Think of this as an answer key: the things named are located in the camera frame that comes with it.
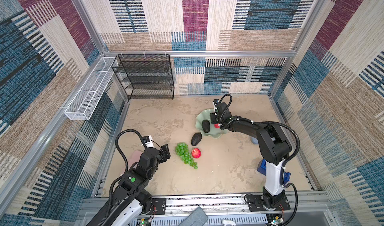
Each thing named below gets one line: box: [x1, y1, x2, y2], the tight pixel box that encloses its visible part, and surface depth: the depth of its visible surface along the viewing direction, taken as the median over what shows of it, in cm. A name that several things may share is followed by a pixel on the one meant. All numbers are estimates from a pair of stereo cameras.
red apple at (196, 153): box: [191, 148, 202, 159], surface depth 89 cm
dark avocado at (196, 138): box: [191, 132, 202, 146], surface depth 94 cm
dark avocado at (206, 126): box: [202, 119, 210, 133], surface depth 101 cm
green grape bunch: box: [175, 142, 198, 170], surface depth 89 cm
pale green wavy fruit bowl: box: [195, 109, 228, 138], surface depth 102 cm
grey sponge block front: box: [179, 206, 209, 226], surface depth 69 cm
